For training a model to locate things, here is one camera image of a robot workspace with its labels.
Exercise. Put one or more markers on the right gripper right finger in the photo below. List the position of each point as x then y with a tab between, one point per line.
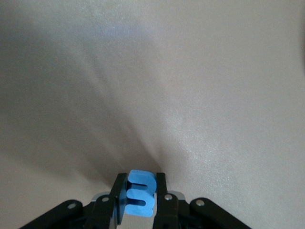
160	188

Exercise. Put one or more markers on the blue foam small m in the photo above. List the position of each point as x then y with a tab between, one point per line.
140	176

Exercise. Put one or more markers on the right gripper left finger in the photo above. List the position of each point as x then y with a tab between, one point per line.
121	190

